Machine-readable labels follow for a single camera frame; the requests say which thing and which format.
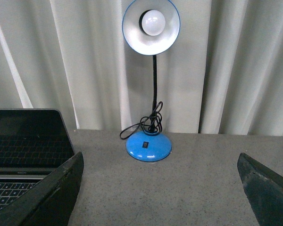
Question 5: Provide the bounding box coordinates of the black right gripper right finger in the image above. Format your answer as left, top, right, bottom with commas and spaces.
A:
237, 153, 283, 226

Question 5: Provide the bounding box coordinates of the blue desk lamp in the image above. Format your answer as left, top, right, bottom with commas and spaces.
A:
122, 0, 181, 163

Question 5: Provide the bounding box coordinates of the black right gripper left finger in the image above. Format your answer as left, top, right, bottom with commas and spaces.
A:
0, 152, 84, 226

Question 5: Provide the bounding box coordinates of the grey laptop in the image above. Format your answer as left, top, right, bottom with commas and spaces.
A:
0, 109, 74, 210

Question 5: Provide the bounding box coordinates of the white curtain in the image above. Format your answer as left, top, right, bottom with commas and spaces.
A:
0, 0, 283, 136

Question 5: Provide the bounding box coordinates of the black lamp power cable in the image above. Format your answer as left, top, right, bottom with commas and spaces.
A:
119, 101, 164, 141

